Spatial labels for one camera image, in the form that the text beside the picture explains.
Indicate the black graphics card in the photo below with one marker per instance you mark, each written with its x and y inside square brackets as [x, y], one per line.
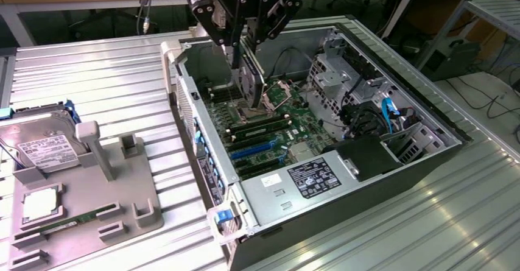
[248, 82]

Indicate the grey metal disk bay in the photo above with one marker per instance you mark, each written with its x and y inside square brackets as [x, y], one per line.
[328, 82]

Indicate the metal socket cover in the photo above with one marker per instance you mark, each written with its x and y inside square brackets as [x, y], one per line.
[280, 91]

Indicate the black RAM slot bank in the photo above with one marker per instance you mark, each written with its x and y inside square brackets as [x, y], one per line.
[218, 92]

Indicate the CPU socket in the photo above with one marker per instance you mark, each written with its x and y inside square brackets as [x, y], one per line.
[242, 114]

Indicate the silver chipset heatsink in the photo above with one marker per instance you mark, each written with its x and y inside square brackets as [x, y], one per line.
[302, 152]

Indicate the grey metal slat shelf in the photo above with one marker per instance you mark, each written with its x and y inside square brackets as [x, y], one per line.
[486, 12]

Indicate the black expansion slot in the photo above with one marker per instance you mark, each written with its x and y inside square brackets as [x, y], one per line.
[260, 167]

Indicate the black plastic air shroud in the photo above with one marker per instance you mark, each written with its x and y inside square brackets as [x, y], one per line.
[365, 156]

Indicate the grey power supply unit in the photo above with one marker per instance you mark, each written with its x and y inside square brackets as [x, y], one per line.
[284, 188]

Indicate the open black PC case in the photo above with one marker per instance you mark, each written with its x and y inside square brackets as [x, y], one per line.
[405, 167]

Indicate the silver hard disk blue carrier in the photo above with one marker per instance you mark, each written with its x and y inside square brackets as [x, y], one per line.
[44, 149]

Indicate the blue case latch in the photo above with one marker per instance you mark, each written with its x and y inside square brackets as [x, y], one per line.
[222, 216]

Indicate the grey parts rack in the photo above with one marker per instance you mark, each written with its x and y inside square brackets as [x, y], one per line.
[81, 198]

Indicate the silver CPU chip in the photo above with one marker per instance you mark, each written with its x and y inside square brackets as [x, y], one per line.
[40, 204]

